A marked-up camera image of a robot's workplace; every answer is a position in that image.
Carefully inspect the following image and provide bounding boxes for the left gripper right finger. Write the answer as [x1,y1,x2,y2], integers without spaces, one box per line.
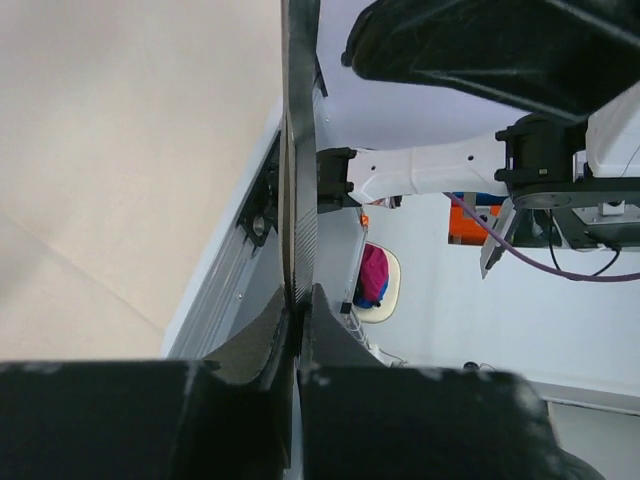
[298,286,599,479]

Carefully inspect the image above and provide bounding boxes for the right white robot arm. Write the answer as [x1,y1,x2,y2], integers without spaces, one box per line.
[319,1,639,249]

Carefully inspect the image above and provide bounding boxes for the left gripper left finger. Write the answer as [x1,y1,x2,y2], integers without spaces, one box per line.
[1,292,293,479]

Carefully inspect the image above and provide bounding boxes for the orange box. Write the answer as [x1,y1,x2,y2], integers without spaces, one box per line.
[448,194,505,246]

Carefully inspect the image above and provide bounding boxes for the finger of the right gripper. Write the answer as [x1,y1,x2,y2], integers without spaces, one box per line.
[341,0,639,123]

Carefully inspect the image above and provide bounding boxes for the wide steel tweezers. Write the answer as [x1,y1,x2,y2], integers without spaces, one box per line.
[278,1,320,312]

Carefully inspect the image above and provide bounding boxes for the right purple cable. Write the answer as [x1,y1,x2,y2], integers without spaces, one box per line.
[444,191,640,283]

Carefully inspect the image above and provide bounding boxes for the front aluminium rail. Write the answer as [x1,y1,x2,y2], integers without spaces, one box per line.
[161,98,283,359]

